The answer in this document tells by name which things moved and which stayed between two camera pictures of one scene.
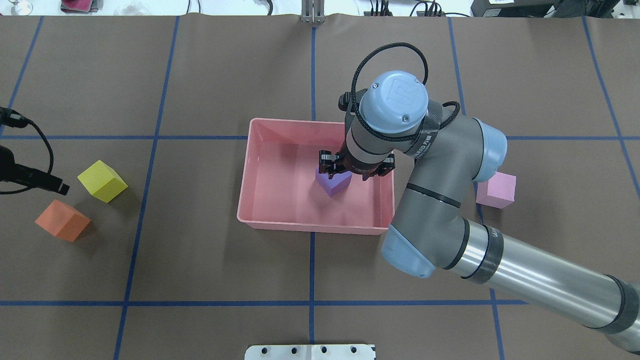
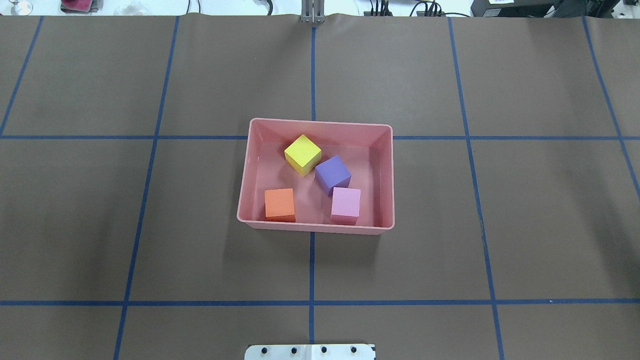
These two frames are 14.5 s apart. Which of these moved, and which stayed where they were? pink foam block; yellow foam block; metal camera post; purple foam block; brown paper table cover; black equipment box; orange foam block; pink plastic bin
Moved: yellow foam block; pink foam block; orange foam block
Stayed: metal camera post; purple foam block; black equipment box; brown paper table cover; pink plastic bin
